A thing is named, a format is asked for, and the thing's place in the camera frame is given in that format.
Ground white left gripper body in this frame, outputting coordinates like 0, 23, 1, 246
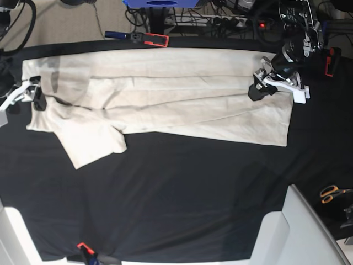
253, 70, 311, 104

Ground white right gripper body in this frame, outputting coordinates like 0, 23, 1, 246
1, 80, 36, 126

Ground white T-shirt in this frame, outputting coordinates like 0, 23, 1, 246
22, 48, 293, 169

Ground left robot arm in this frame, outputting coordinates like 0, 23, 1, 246
248, 1, 323, 104

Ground red black right clamp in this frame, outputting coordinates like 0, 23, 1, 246
325, 47, 341, 77

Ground red black clamp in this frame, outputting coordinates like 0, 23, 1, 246
104, 31, 169, 47
67, 242, 121, 265
325, 47, 341, 77

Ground white power strip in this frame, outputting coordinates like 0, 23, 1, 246
164, 13, 248, 27

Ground red black top clamp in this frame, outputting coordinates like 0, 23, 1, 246
104, 31, 169, 47

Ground blue box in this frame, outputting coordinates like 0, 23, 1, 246
122, 0, 198, 8

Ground black table cloth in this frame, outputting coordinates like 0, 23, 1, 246
1, 41, 352, 263

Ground white left side board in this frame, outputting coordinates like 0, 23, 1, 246
0, 197, 67, 265

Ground red black bottom clamp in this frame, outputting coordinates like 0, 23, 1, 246
67, 242, 121, 265

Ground orange handled scissors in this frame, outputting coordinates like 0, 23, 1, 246
319, 185, 352, 204

